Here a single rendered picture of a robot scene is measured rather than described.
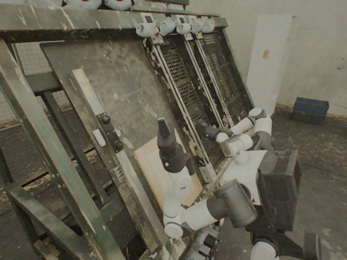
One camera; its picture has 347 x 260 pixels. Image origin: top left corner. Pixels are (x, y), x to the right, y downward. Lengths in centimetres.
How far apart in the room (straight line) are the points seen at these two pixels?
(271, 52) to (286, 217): 399
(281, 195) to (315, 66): 527
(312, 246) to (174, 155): 73
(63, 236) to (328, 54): 581
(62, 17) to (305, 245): 141
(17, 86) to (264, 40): 434
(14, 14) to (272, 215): 124
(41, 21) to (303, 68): 566
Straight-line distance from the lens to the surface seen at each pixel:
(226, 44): 255
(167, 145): 62
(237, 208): 81
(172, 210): 90
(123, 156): 102
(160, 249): 119
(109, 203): 107
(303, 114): 522
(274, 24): 469
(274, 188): 92
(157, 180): 117
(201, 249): 136
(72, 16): 111
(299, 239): 115
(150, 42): 140
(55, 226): 157
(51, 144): 89
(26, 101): 91
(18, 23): 99
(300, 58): 605
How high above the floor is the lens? 190
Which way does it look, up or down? 27 degrees down
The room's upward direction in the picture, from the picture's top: straight up
